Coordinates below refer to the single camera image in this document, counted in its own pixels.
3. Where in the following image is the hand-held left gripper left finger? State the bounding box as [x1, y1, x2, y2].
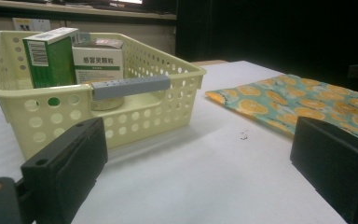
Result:
[21, 117, 109, 224]

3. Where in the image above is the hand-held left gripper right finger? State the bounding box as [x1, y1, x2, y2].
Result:
[289, 116, 358, 224]

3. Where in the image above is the orange print cloth bag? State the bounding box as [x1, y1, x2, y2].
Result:
[204, 74, 358, 147]

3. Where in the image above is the cream perforated plastic basket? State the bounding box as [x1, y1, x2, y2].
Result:
[0, 30, 208, 161]

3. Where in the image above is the tall green medicine box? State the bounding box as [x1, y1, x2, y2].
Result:
[22, 26, 79, 90]

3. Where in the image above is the wide green white medicine box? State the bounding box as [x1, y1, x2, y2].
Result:
[72, 46, 125, 85]

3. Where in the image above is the white wall socket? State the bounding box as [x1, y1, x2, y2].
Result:
[12, 17, 51, 32]

